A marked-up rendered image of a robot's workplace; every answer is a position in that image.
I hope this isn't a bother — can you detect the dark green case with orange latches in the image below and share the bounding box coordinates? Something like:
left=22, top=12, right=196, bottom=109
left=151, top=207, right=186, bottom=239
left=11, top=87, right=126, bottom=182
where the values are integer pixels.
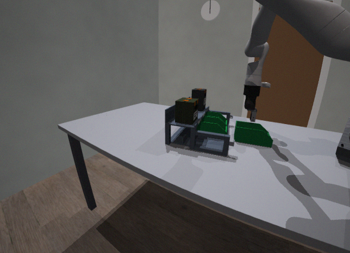
left=175, top=97, right=199, bottom=125

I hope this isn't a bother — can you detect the black tool case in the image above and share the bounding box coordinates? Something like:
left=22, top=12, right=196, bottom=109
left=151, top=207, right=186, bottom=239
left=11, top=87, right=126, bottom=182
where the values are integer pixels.
left=191, top=89, right=207, bottom=111

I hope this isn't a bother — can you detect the green bin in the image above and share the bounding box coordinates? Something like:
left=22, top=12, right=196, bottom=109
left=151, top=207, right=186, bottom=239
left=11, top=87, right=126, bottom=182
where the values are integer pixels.
left=197, top=116, right=228, bottom=134
left=204, top=112, right=227, bottom=125
left=234, top=121, right=272, bottom=147

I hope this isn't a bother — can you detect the grey metal shelf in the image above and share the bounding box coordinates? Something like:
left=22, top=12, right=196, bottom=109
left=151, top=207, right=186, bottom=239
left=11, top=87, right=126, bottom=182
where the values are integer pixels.
left=165, top=104, right=235, bottom=156

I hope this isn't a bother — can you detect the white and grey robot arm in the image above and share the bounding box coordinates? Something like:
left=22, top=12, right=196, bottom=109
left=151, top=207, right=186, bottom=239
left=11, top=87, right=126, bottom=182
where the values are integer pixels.
left=245, top=0, right=350, bottom=75

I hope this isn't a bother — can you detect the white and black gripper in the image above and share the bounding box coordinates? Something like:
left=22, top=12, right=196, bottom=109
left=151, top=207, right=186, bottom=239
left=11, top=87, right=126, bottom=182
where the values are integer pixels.
left=243, top=75, right=271, bottom=122

